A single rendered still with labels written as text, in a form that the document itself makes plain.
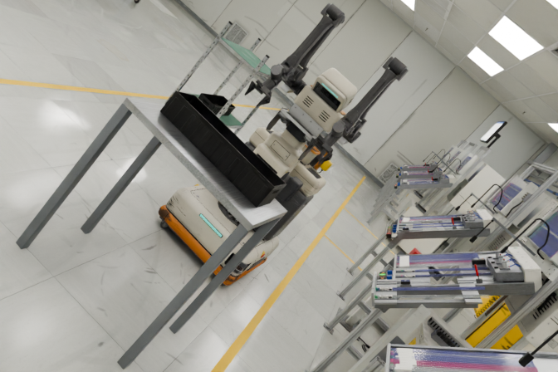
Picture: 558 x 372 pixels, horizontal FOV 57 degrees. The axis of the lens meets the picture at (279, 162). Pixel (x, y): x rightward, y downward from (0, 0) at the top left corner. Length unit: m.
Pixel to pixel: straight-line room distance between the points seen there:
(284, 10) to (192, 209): 9.45
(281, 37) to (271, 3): 0.81
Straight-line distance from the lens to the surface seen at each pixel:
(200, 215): 3.08
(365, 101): 2.64
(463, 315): 4.57
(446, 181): 7.64
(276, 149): 2.97
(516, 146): 11.87
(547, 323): 3.09
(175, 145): 1.99
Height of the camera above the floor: 1.42
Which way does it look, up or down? 12 degrees down
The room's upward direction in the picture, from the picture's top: 41 degrees clockwise
